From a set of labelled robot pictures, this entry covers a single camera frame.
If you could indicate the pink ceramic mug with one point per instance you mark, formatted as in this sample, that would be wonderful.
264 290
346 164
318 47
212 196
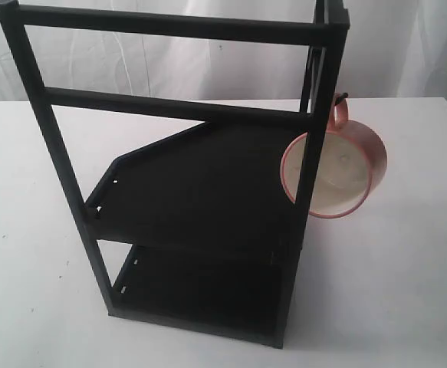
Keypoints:
353 162

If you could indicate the black metal shelf rack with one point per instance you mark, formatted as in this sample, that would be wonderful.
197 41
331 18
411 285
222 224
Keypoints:
201 230

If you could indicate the black rack hook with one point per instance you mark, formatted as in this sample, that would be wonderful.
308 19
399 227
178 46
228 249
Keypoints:
340 98

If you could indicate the white backdrop curtain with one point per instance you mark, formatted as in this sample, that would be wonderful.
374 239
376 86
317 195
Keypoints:
393 49

